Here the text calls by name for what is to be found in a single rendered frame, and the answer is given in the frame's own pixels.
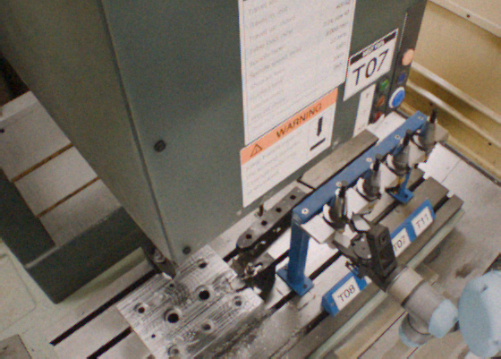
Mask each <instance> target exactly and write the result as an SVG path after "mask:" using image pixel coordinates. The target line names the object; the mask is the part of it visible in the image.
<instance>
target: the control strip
mask: <svg viewBox="0 0 501 359"><path fill-rule="evenodd" d="M426 4H427V0H422V1H421V2H420V3H417V4H416V5H415V6H413V7H411V8H409V9H408V12H407V15H406V18H405V20H406V22H405V24H404V27H403V35H402V38H401V45H400V47H399V51H398V57H397V59H396V63H395V71H394V74H393V78H392V84H391V87H390V91H389V93H388V95H389V97H388V100H387V103H386V109H385V115H384V118H385V117H387V116H388V115H390V114H391V113H393V111H394V110H396V109H397V107H393V106H391V102H392V99H393V98H394V96H395V94H396V93H397V92H398V91H399V90H403V91H404V90H405V87H406V84H407V81H408V80H407V78H408V76H409V73H410V70H411V64H412V60H413V59H412V60H411V61H410V62H409V64H407V65H403V64H402V60H403V58H404V56H405V55H406V54H405V53H406V52H407V51H409V50H412V51H413V53H414V52H415V48H416V44H417V40H418V38H419V33H420V26H421V23H422V21H423V18H422V17H423V15H424V13H425V7H426ZM404 73H406V79H405V80H404V82H402V84H399V83H398V82H399V79H400V78H399V77H400V76H401V75H402V74H404ZM385 79H388V80H389V81H390V78H389V77H387V76H386V77H383V78H382V79H381V80H380V82H379V83H378V86H377V92H378V93H380V94H379V96H378V97H377V98H375V100H374V102H373V108H374V109H377V110H376V111H375V112H374V113H373V115H372V116H371V118H370V120H369V122H370V123H371V124H376V123H373V120H374V117H375V114H377V113H379V112H381V113H382V114H383V110H382V109H380V108H379V107H377V103H378V100H379V99H380V98H381V97H383V96H385V100H386V93H381V92H383V91H384V90H382V91H380V90H379V89H380V87H381V85H382V83H383V82H384V81H385ZM401 103H402V102H401ZM401 103H400V104H399V106H398V107H400V106H401Z"/></svg>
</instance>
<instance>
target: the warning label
mask: <svg viewBox="0 0 501 359"><path fill-rule="evenodd" d="M337 89H338V88H336V89H334V90H332V91H331V92H329V93H328V94H327V95H325V96H324V97H322V98H320V99H319V100H317V101H315V102H314V103H312V104H311V105H310V106H309V107H307V108H304V109H303V110H302V111H300V112H299V113H297V114H296V115H294V116H292V117H291V118H289V119H288V120H286V122H284V123H283V124H281V125H279V126H278V127H277V128H276V129H274V130H271V131H270V132H267V133H266V134H264V135H263V136H261V137H260V138H258V139H257V140H255V141H254V142H253V143H251V144H250V145H248V146H247V147H245V148H244V149H242V150H240V160H241V174H242V201H243V207H245V206H247V205H248V204H250V203H251V202H252V201H254V200H255V199H257V198H258V197H259V196H260V195H261V194H263V193H264V192H266V191H267V190H269V189H270V188H271V187H273V186H274V185H276V184H277V183H279V182H280V181H281V180H283V179H284V178H286V177H287V176H289V175H291V174H292V173H293V172H294V171H295V170H296V169H298V168H299V167H301V166H302V165H304V164H305V163H306V162H308V161H309V160H311V159H312V158H314V157H315V156H317V155H318V154H319V153H320V152H321V151H322V150H323V149H325V148H326V147H327V146H329V145H330V141H331V134H332V128H333V122H334V117H335V112H334V111H335V100H336V94H337Z"/></svg>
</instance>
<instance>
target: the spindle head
mask: <svg viewBox="0 0 501 359"><path fill-rule="evenodd" d="M421 1H422V0H355V5H354V9H355V10H354V16H353V20H352V34H351V38H350V49H349V54H348V59H349V57H350V56H352V55H354V54H355V53H357V52H359V51H360V50H362V49H363V48H365V47H367V46H368V45H370V44H372V43H374V42H375V41H377V40H378V39H381V38H383V37H384V36H385V35H386V34H389V33H390V32H391V31H392V30H396V29H398V30H397V36H396V39H395V48H394V51H393V54H392V61H391V64H390V67H389V70H388V71H387V72H385V73H383V74H382V76H379V77H377V79H375V80H374V81H373V82H371V83H368V84H367V85H366V86H365V87H364V88H362V89H361V90H359V91H357V92H355V93H354V94H352V95H351V96H350V97H349V98H347V99H346V100H345V101H344V85H345V79H346V74H347V69H348V67H347V69H346V74H345V79H344V82H342V83H341V84H339V85H337V86H336V87H334V88H333V89H331V90H330V91H328V92H327V93H326V94H325V95H327V94H328V93H329V92H331V91H332V90H334V89H336V88H338V89H337V94H336V100H335V111H334V112H335V117H334V122H333V128H332V134H331V141H330V145H329V146H327V147H326V148H325V149H323V150H322V151H321V152H320V153H319V154H318V155H317V156H315V157H314V158H312V159H311V160H309V161H308V162H306V163H305V164H304V165H302V166H301V167H299V168H298V169H296V170H295V171H294V172H293V173H292V174H291V175H289V176H287V177H286V178H284V179H283V180H281V181H280V182H279V183H277V184H276V185H274V186H273V187H271V188H270V189H269V190H267V191H266V192H264V193H263V194H261V195H260V196H259V197H258V198H257V199H255V200H254V201H252V202H251V203H250V204H248V205H247V206H245V207H243V201H242V174H241V160H240V150H242V149H244V148H245V147H247V146H248V145H250V144H251V143H253V142H254V141H255V140H257V139H258V138H260V137H261V136H263V135H264V134H266V133H267V132H270V131H271V130H274V129H276V128H277V127H278V126H279V125H281V124H283V123H284V122H286V120H288V119H289V118H291V117H292V116H294V115H296V114H297V113H299V112H300V111H302V110H303V109H304V108H302V109H300V110H298V111H297V112H295V113H294V114H292V115H290V116H289V117H287V118H286V119H285V120H284V121H283V122H282V123H280V124H278V125H277V126H275V127H274V128H272V129H271V130H268V131H266V132H264V133H262V134H261V135H260V136H259V137H257V138H256V139H254V140H253V141H251V142H249V143H248V144H246V145H245V140H244V122H243V108H244V104H243V87H242V55H241V38H240V22H239V5H238V0H0V52H1V53H2V54H3V56H4V57H5V59H6V60H7V61H8V63H9V64H11V67H12V68H13V69H14V70H15V71H16V72H17V74H19V75H20V78H21V79H22V80H23V81H24V83H25V84H26V86H28V87H29V90H30V91H32V93H33V95H34V96H35V97H36V98H37V99H38V101H39V103H40V104H42V106H43V108H44V109H45V110H46V111H47V112H48V113H49V114H50V116H51V118H52V119H54V121H55V123H56V124H57V125H58V127H60V129H61V130H62V131H63V133H64V135H65V136H66V137H67V138H68V139H69V140H70V142H71V143H72V145H73V146H74V147H75V148H76V149H77V151H79V153H80V154H81V155H82V157H83V158H84V159H85V160H86V161H87V162H88V164H89V166H90V167H91V168H92V169H93V170H94V173H95V174H97V175H98V177H99V178H100V179H101V181H102V182H103V183H104V185H105V186H106V187H107V188H108V189H109V192H111V193H112V194H113V195H114V196H115V198H116V199H117V200H118V201H119V203H120V204H121V205H122V206H123V207H124V209H125V210H126V211H127V212H128V213H129V215H130V216H131V217H132V218H133V219H134V221H135V222H136V223H137V224H138V225H139V226H140V228H141V229H142V230H143V232H144V233H145V235H146V236H147V237H148V238H149V239H150V240H151V241H152V242H153V243H154V244H155V245H156V246H157V248H158V249H159V250H160V251H161V252H162V254H163V255H164V256H165V257H166V258H167V259H168V260H170V261H171V262H172V263H173V264H174V265H177V264H179V265H180V264H181V263H183V262H184V261H186V260H187V259H188V258H190V257H191V256H192V255H193V254H194V253H196V252H198V251H199V250H200V249H202V248H203V247H204V246H206V245H207V244H209V243H210V242H212V241H213V240H215V239H216V238H217V237H219V236H220V235H221V234H223V233H224V232H225V231H226V230H228V229H229V228H230V227H232V226H233V225H235V224H236V223H237V222H239V221H241V220H242V219H243V218H245V217H246V216H248V215H249V214H250V213H252V211H253V210H255V209H257V208H258V207H259V206H261V205H262V204H263V203H265V202H266V201H268V200H269V199H270V198H272V197H273V196H275V195H276V194H277V193H279V192H280V191H282V190H283V189H284V188H285V187H286V186H288V185H289V184H291V183H292V182H293V181H294V180H295V179H296V178H298V177H300V176H302V175H304V174H305V173H306V172H308V171H309V170H310V169H312V168H313V167H314V166H316V165H317V164H318V163H319V162H321V161H322V160H323V159H324V158H325V157H327V156H328V155H329V154H331V153H332V152H334V151H335V150H337V149H338V148H339V147H341V146H342V145H344V144H345V143H346V142H348V141H349V140H350V139H351V138H353V135H354V126H355V122H356V117H357V113H358V108H359V104H360V96H361V93H362V92H364V91H365V90H367V89H368V88H369V87H370V86H372V85H373V84H374V85H376V86H375V89H374V94H373V98H372V100H371V103H372V105H371V109H370V111H369V119H368V122H367V126H369V125H370V122H369V120H370V118H371V116H372V115H373V113H374V112H375V111H376V110H377V109H374V108H373V102H374V100H375V98H377V97H378V96H379V94H380V93H378V92H377V86H378V83H379V82H380V80H381V79H382V78H383V77H386V76H387V77H389V78H390V82H389V84H388V86H387V87H386V90H384V91H383V92H381V93H386V100H385V102H384V103H383V104H382V106H381V107H380V109H382V110H383V114H382V115H384V114H385V109H386V103H387V100H388V97H389V95H388V93H389V91H390V87H391V84H392V78H393V74H394V71H395V63H396V59H397V57H398V49H399V47H400V44H401V37H402V34H403V26H404V23H405V17H406V14H407V12H408V9H409V8H411V7H413V6H415V5H416V4H417V3H420V2H421ZM348 59H347V64H348ZM325 95H324V94H323V95H322V96H320V97H319V98H317V99H315V100H314V101H312V102H311V103H310V104H309V105H307V106H306V107H305V108H307V107H309V106H310V105H311V104H312V103H314V102H315V101H317V100H319V99H320V98H322V97H324V96H325Z"/></svg>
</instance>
